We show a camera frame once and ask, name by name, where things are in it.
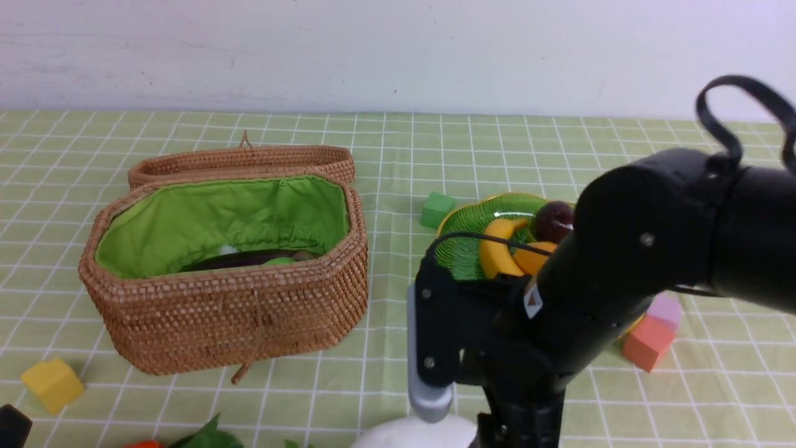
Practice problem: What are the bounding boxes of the orange foam cube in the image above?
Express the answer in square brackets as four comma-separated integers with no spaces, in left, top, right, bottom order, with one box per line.
[621,317,676,373]

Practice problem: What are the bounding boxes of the green toy gourd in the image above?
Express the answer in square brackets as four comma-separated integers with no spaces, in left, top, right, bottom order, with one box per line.
[263,257,296,266]

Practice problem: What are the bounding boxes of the green glass leaf plate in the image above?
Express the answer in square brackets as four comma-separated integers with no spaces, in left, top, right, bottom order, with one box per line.
[436,191,548,280]

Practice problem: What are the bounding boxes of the purple toy eggplant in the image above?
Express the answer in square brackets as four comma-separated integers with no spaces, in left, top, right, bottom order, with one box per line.
[180,249,321,273]

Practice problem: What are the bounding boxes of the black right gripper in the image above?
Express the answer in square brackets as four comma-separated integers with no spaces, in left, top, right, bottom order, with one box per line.
[457,324,575,447]

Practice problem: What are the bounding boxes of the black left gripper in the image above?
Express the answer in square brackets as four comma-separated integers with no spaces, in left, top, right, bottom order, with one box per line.
[0,404,32,448]

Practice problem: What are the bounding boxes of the pink foam cube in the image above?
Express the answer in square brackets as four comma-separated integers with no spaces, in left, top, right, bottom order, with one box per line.
[646,292,683,333]

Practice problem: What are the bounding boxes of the black cable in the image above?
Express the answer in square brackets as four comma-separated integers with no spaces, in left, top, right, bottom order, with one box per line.
[423,75,796,299]

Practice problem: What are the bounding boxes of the red toy tomato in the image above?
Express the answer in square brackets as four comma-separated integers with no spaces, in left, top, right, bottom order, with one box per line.
[126,440,165,448]

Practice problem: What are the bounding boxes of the white toy radish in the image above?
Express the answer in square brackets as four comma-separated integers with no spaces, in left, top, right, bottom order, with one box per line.
[351,414,477,448]

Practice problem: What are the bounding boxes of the orange toy mango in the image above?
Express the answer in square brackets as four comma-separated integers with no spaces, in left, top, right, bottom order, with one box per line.
[514,241,557,277]

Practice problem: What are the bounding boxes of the yellow toy banana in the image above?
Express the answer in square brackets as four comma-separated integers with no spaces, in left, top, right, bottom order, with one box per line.
[479,218,529,279]

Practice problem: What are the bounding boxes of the dark purple passion fruit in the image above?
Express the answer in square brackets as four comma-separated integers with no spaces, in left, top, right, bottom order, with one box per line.
[534,201,574,244]

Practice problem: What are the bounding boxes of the green foam cube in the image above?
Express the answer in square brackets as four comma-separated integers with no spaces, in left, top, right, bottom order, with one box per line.
[420,191,456,230]

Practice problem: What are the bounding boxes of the woven rattan basket lid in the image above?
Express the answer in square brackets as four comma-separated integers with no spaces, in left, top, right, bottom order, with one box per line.
[127,133,356,189]

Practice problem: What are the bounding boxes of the woven rattan basket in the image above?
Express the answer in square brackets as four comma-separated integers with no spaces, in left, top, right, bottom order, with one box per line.
[78,170,369,383]

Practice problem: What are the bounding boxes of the yellow foam cube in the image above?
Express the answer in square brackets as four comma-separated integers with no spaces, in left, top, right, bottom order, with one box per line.
[21,359,85,415]

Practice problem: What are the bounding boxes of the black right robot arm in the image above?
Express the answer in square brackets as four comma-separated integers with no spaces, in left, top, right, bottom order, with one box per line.
[454,148,794,447]

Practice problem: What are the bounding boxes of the green leafy toy vegetable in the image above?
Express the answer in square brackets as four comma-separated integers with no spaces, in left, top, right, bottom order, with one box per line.
[169,413,244,448]

